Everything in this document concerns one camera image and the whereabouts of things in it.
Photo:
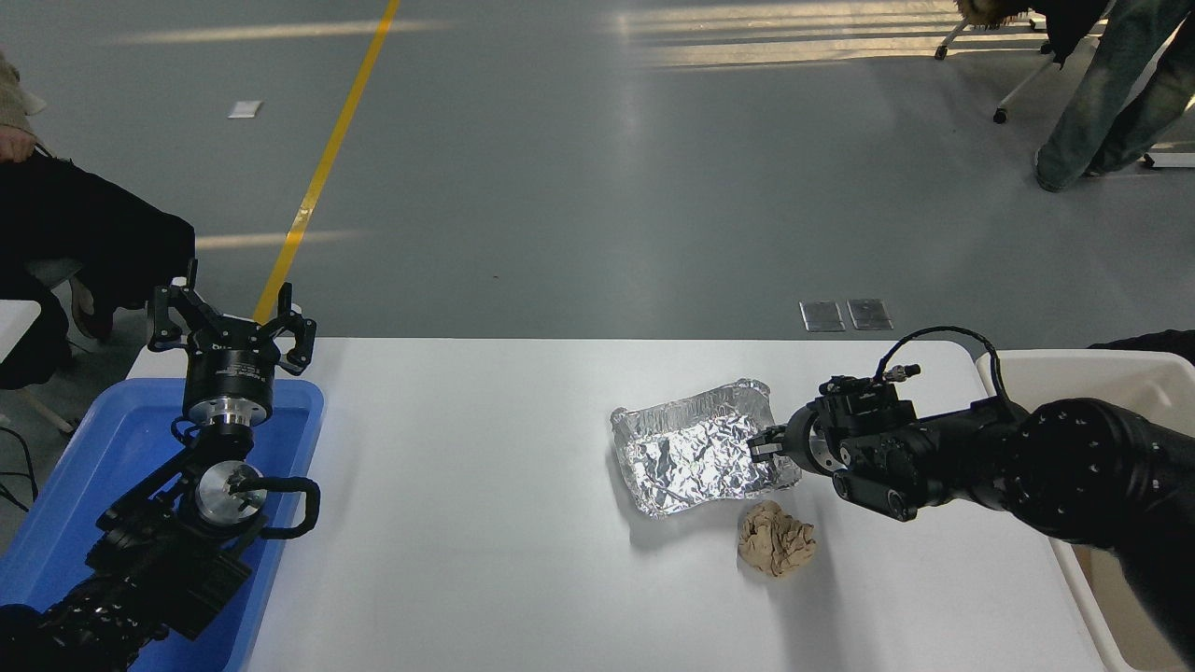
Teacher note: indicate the seated person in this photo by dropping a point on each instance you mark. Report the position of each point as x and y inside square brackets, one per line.
[65, 233]

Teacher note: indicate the person in grey trousers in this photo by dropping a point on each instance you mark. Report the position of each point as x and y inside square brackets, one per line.
[1111, 84]

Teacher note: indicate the white side table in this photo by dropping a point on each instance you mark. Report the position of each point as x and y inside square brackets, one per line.
[17, 327]

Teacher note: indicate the blue plastic tray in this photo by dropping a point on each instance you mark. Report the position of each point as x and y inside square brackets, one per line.
[121, 439]

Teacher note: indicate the large pale bin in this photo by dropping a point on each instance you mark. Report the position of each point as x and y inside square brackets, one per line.
[1134, 597]

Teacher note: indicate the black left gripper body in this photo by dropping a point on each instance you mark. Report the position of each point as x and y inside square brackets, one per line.
[229, 369]

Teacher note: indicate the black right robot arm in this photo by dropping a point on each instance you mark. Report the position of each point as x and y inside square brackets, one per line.
[1074, 476]

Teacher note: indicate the crumpled tan paper ball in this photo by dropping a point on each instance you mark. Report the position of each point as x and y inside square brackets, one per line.
[777, 539]

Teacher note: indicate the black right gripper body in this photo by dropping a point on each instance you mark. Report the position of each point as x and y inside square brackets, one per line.
[800, 440]

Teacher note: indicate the small white floor plate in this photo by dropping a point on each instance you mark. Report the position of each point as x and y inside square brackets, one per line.
[245, 109]

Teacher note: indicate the person beside bin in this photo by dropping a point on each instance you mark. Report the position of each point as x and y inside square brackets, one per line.
[1153, 345]

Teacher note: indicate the metal floor plate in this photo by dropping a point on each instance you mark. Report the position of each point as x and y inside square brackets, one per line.
[822, 316]
[870, 314]

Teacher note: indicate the foil tray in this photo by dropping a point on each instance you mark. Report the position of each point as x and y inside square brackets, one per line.
[691, 457]

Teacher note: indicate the seated person's hand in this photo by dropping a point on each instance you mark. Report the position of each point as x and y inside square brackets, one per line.
[17, 145]

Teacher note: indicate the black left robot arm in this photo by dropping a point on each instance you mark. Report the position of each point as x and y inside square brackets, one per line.
[159, 551]

